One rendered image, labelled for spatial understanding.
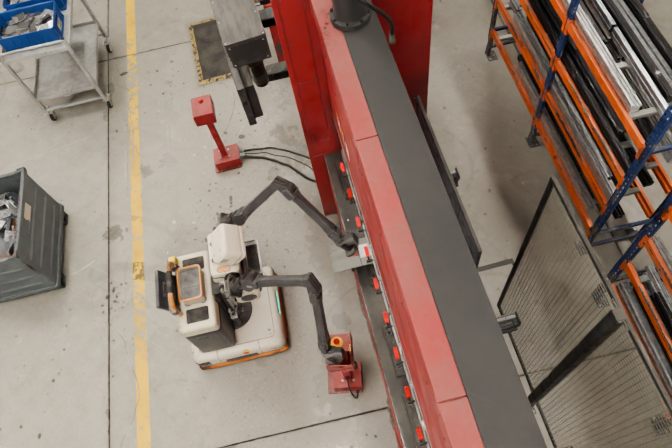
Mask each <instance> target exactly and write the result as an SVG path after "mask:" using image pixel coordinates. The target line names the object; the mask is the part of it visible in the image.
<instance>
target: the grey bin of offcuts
mask: <svg viewBox="0 0 672 448"><path fill-rule="evenodd" d="M64 225H68V214H67V213H66V212H65V211H64V206H63V205H62V204H61V203H58V202H57V201H56V200H54V199H53V198H52V197H51V196H50V195H49V194H48V193H47V192H46V191H45V190H44V189H43V188H42V187H41V186H39V185H38V184H37V183H36V182H35V181H34V180H33V179H32V178H31V177H30V176H29V175H28V174H27V169H26V168H25V167H21V168H18V169H16V171H13V172H11V173H7V174H3V175H0V303H1V302H6V301H10V300H14V299H18V298H23V297H27V296H31V295H35V294H40V293H44V292H48V291H53V290H57V289H61V288H65V287H66V276H64V275H63V274H62V273H61V268H62V245H63V226H64Z"/></svg>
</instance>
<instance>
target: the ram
mask: <svg viewBox="0 0 672 448"><path fill-rule="evenodd" d="M320 44H321V40H320ZM321 50H322V56H323V61H324V67H325V73H326V79H327V84H328V90H329V96H330V102H331V108H332V113H333V117H334V118H333V119H334V120H335V121H334V122H335V123H336V127H337V128H336V129H337V130H338V131H337V132H338V133H339V135H338V136H339V137H340V138H339V139H340V140H341V141H340V142H341V143H342V145H341V146H342V147H343V148H342V149H343V150H344V154H345V155H344V156H345V157H346V158H345V159H346V160H347V162H346V163H347V164H348V165H347V166H348V167H349V168H348V169H349V170H350V172H349V173H350V174H351V175H350V176H351V177H352V180H353V182H352V183H353V184H354V185H353V186H354V187H355V189H354V190H355V191H356V192H355V193H356V194H357V195H356V196H357V197H358V199H357V200H358V201H359V202H358V203H359V204H360V205H359V206H360V207H361V209H360V210H361V211H362V212H361V213H362V214H363V217H364V219H363V220H364V221H365V222H364V223H365V224H366V226H365V227H366V228H367V229H366V230H367V231H368V232H367V233H368V234H369V236H368V237H369V238H370V239H369V240H370V241H371V242H370V243H371V244H372V246H371V247H372V248H373V249H372V250H373V251H374V253H373V254H375V256H374V257H375V258H376V259H375V260H376V261H377V263H376V264H377V265H378V266H377V267H378V268H379V269H378V270H379V271H380V273H379V274H380V275H381V276H380V277H381V278H382V280H381V281H383V283H382V284H383V285H384V286H383V287H384V288H385V290H384V291H386V293H385V294H386V295H387V296H386V297H387V298H388V300H387V301H388V302H389V303H388V304H389V305H390V306H389V308H391V310H390V311H391V312H392V313H391V314H392V315H393V317H392V318H394V320H393V321H394V322H395V323H394V324H395V325H396V327H395V328H397V330H396V331H397V332H398V333H397V334H398V335H399V337H398V338H399V339H400V340H399V341H400V342H401V344H400V345H402V347H401V348H402V349H403V350H402V351H403V352H404V354H403V355H405V357H404V358H405V359H406V360H405V361H406V362H407V364H406V365H408V367H407V368H408V369H409V370H408V372H410V374H409V375H410V376H411V377H410V378H411V379H412V381H411V382H413V384H412V385H413V386H414V387H413V388H414V389H415V391H414V392H416V394H415V395H416V396H417V397H416V399H418V401H417V402H419V404H418V405H419V406H420V408H419V409H421V411H420V412H421V413H422V414H421V415H422V416H423V418H422V419H424V421H423V422H424V423H425V424H424V425H425V426H426V428H425V429H427V431H426V432H427V433H428V434H427V436H429V438H428V439H430V441H429V442H430V443H431V445H430V446H432V448H447V447H446V444H445V441H444V438H443V434H442V431H441V428H440V424H439V421H438V420H437V417H436V414H435V411H434V408H433V404H432V399H431V396H430V392H429V389H428V386H427V384H426V380H425V376H424V373H423V370H422V367H421V363H420V360H419V357H418V354H417V350H416V347H415V344H414V341H413V338H412V334H411V331H410V328H409V325H408V321H407V318H406V315H405V312H404V308H403V305H402V303H401V299H400V296H399V292H398V289H397V286H396V283H395V279H394V276H393V273H392V270H391V266H390V263H389V260H388V257H387V254H386V250H385V247H384V244H383V241H382V237H381V235H380V231H379V228H378V225H377V221H376V218H375V215H374V212H373V208H372V205H371V202H370V199H369V195H368V192H367V189H366V186H365V183H364V179H363V176H362V173H361V170H360V166H359V165H358V162H357V159H356V155H355V150H354V147H353V144H352V141H351V137H350V134H349V131H348V128H347V124H346V121H345V118H344V115H343V111H342V108H341V105H340V102H339V99H338V96H337V92H336V89H335V86H334V82H333V79H332V76H331V73H330V69H329V66H328V63H327V60H326V57H325V53H324V50H323V47H322V44H321ZM336 112H337V114H336ZM337 116H338V119H339V122H340V128H339V125H338V120H337ZM340 129H342V130H341V131H340ZM342 132H343V137H344V139H343V137H342ZM343 140H344V141H343ZM345 142H346V145H347V149H348V153H349V158H348V154H347V151H346V145H345V144H344V143H345ZM349 159H350V161H349Z"/></svg>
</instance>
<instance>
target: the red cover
mask: <svg viewBox="0 0 672 448"><path fill-rule="evenodd" d="M309 3H310V9H311V13H312V16H313V19H314V22H315V24H316V27H317V31H318V34H319V37H320V40H321V44H322V47H323V50H324V53H325V57H326V60H327V63H328V66H329V69H330V73H331V76H332V79H333V82H334V86H335V89H336V92H337V96H338V99H339V102H340V105H341V108H342V111H343V115H344V118H345V121H346V124H347V128H348V131H349V134H350V137H351V141H352V144H353V147H354V150H355V155H356V159H357V162H358V165H359V166H360V170H361V173H362V176H363V179H364V183H365V186H366V189H367V192H368V195H369V199H370V202H371V205H372V208H373V212H374V215H375V218H376V221H377V225H378V228H379V231H380V235H381V237H382V241H383V244H384V247H385V250H386V254H387V257H388V260H389V263H390V266H391V270H392V273H393V276H394V279H395V283H396V286H397V289H398V292H399V296H400V299H401V303H402V305H403V308H404V312H405V315H406V318H407V321H408V325H409V328H410V331H411V334H412V338H413V341H414V344H415V347H416V350H417V354H418V357H419V360H420V363H421V367H422V370H423V373H424V376H425V380H426V384H427V386H428V389H429V392H430V396H431V399H432V404H433V408H434V411H435V414H436V417H437V420H438V421H439V424H440V428H441V431H442V434H443V438H444V441H445V444H446V447H447V448H485V447H484V444H483V441H482V438H481V435H480V433H479V430H478V427H477V424H476V421H475V418H474V415H473V412H472V409H471V406H470V403H469V400H468V398H467V397H466V392H465V389H464V386H463V383H462V380H461V377H460V374H459V371H458V368H457V365H456V362H455V359H454V356H453V353H452V351H451V348H450V345H449V342H448V339H447V336H446V333H445V330H444V327H443V324H442V321H441V318H440V315H439V312H438V310H437V307H436V304H435V301H434V298H433V295H432V292H431V289H430V286H429V283H428V280H427V277H426V274H425V272H424V269H423V266H422V263H421V260H420V257H419V254H418V251H417V248H416V245H415V242H414V239H413V236H412V233H411V231H410V228H409V225H408V222H407V219H406V216H405V213H404V210H403V207H402V204H401V201H400V198H399V195H398V192H397V190H396V187H395V184H394V181H393V178H392V175H391V172H390V169H389V166H388V163H387V160H386V157H385V154H384V151H383V149H382V146H381V143H380V140H379V137H378V134H377V131H376V128H375V125H374V122H373V119H372V116H371V113H370V110H369V108H368V105H367V102H366V99H365V96H364V93H363V90H362V87H361V84H360V81H359V78H358V75H357V72H356V69H355V67H354V64H353V61H352V58H351V55H350V52H349V49H348V46H347V43H346V40H345V37H344V34H343V31H342V30H339V29H337V28H335V27H334V26H333V25H332V23H331V21H330V15H329V13H330V9H331V7H332V6H333V4H332V0H309Z"/></svg>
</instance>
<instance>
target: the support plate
mask: <svg viewBox="0 0 672 448"><path fill-rule="evenodd" d="M365 243H367V240H366V237H364V238H360V239H358V243H356V244H357V245H362V244H365ZM328 249H329V253H330V256H331V260H332V264H333V268H334V272H335V273H338V272H342V271H346V270H350V269H353V268H357V267H361V266H362V265H363V266H365V265H369V264H373V261H372V262H369V263H367V262H366V260H368V259H367V257H362V258H361V260H360V257H359V255H358V256H353V257H347V256H346V254H345V250H343V249H341V248H339V247H337V246H336V245H333V246H329V247H328ZM361 261H362V264H361Z"/></svg>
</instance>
